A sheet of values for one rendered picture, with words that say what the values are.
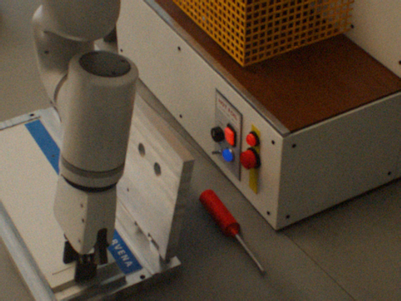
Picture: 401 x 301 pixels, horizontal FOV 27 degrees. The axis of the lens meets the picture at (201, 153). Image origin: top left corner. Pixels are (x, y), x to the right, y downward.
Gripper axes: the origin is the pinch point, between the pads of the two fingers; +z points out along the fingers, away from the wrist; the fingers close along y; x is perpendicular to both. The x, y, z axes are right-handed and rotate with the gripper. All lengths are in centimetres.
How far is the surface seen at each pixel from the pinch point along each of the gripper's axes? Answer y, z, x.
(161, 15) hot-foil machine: -29.8, -20.6, 25.6
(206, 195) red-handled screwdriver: -4.4, -2.6, 23.0
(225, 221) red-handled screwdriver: 2.0, -2.5, 22.7
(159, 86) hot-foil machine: -31.5, -5.5, 28.7
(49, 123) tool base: -33.8, 0.7, 9.2
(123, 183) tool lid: -8.5, -4.8, 10.3
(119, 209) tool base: -8.9, 0.7, 10.5
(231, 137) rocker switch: -5.7, -12.1, 26.3
